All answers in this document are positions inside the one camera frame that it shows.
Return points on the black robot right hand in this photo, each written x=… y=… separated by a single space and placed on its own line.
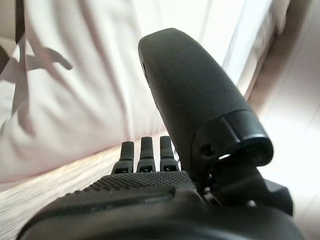
x=195 y=100

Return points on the beige upholstered bed frame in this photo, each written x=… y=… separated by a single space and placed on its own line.
x=7 y=17

